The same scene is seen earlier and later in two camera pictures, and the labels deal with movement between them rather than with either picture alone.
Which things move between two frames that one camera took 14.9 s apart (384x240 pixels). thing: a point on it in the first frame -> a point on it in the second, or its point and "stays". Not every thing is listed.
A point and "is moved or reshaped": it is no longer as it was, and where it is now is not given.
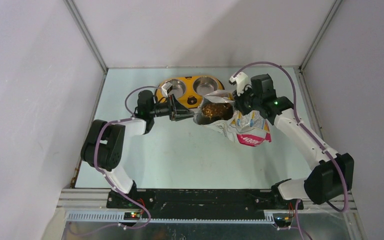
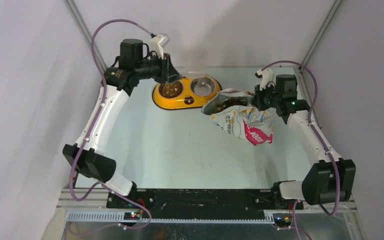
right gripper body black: x=246 y=101 -> x=267 y=98
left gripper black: x=178 y=111 -> x=168 y=73
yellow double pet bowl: x=189 y=91 stays
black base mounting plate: x=201 y=204 stays
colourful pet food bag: x=218 y=109 is moved or reshaped
